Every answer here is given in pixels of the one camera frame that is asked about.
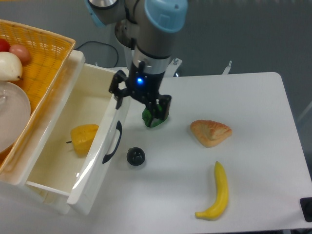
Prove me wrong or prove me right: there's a yellow woven basket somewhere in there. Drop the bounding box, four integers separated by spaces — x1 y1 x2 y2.
0 19 76 171

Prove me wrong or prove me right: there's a white table bracket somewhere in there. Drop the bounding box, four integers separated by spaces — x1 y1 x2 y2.
222 60 232 75

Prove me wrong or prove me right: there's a black drawer handle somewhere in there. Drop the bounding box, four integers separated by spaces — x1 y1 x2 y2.
102 120 122 164

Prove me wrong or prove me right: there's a black object at edge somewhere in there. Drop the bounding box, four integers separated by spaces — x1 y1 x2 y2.
300 197 312 222

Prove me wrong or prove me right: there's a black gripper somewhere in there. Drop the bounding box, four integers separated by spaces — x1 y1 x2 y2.
109 61 172 126

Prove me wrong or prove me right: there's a black round object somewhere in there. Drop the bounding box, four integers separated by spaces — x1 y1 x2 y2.
126 147 146 166

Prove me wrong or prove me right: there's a yellow bell pepper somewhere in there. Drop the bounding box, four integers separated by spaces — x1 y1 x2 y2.
67 124 99 156

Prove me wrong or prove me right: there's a white drawer cabinet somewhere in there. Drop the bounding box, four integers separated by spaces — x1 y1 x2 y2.
0 51 86 214

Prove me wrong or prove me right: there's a white plate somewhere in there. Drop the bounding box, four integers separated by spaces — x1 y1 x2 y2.
0 81 31 152

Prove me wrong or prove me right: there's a yellow banana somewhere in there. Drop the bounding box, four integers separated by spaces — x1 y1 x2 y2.
195 161 229 220

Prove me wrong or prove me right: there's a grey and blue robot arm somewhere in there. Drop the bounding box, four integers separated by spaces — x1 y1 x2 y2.
86 0 188 127

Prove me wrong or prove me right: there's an open white drawer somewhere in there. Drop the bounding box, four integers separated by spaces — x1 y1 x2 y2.
25 62 132 215

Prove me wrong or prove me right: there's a red tomato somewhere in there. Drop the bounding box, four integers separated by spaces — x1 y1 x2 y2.
0 39 10 52

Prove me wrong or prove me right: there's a triangular bread pastry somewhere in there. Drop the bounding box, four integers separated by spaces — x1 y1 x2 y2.
190 120 233 148

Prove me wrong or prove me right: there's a green bell pepper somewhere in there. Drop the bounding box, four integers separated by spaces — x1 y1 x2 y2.
142 104 170 128

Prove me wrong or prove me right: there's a black cable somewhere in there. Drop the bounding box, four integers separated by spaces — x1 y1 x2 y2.
77 40 119 68

